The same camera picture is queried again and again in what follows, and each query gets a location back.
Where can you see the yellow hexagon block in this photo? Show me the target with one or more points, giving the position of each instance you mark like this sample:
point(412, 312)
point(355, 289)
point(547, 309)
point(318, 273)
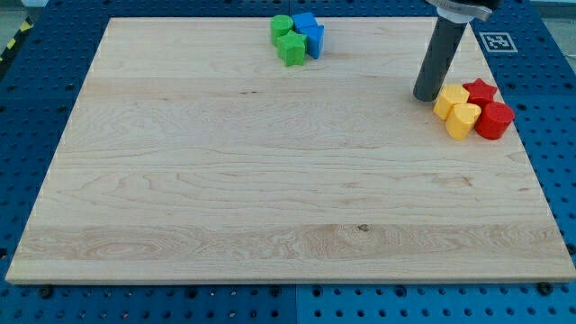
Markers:
point(449, 96)

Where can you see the black bolt front left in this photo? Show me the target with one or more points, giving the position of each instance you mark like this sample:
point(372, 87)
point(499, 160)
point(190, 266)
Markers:
point(45, 292)

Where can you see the blue cube block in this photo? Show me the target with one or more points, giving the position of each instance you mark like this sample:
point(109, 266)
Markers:
point(303, 20)

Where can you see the light wooden board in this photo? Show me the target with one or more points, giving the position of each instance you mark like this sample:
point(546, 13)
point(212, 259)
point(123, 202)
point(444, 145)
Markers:
point(193, 155)

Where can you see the green star block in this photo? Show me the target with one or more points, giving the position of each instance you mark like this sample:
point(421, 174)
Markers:
point(291, 48)

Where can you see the blue triangle block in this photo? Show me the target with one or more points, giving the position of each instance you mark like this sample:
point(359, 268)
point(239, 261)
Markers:
point(314, 40)

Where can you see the green cylinder block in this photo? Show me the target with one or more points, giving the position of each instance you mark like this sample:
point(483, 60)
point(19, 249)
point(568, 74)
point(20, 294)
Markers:
point(280, 25)

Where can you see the red star block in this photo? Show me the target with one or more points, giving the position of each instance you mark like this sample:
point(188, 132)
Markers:
point(480, 93)

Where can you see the white fiducial marker tag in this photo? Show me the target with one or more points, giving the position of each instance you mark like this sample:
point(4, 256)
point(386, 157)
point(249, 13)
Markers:
point(498, 42)

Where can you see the black bolt front right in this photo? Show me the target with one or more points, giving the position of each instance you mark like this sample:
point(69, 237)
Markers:
point(545, 288)

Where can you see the silver robot tool flange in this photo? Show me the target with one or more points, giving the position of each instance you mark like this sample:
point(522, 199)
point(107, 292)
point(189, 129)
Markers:
point(464, 11)

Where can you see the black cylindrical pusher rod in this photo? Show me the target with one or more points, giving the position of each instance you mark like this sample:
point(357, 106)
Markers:
point(441, 50)

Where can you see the black bolt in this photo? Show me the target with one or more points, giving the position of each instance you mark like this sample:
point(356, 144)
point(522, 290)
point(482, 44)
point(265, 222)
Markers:
point(545, 288)
point(45, 292)

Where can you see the red cylinder block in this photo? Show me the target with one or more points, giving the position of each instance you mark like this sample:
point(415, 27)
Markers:
point(494, 120)

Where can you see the yellow heart block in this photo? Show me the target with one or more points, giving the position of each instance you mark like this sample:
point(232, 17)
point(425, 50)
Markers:
point(462, 119)

